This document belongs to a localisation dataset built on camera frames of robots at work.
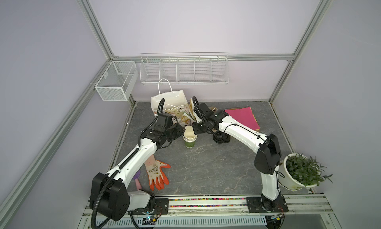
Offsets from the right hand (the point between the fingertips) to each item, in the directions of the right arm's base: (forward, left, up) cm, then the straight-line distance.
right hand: (194, 128), depth 85 cm
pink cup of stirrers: (+8, +4, -1) cm, 9 cm away
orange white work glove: (-24, +21, -13) cm, 34 cm away
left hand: (-3, +5, +3) cm, 7 cm away
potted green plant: (-25, -49, +2) cm, 55 cm away
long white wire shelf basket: (+38, +6, +15) cm, 41 cm away
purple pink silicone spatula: (-24, +32, -15) cm, 43 cm away
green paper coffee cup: (-1, +3, -9) cm, 9 cm away
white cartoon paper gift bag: (+20, +18, +11) cm, 29 cm away
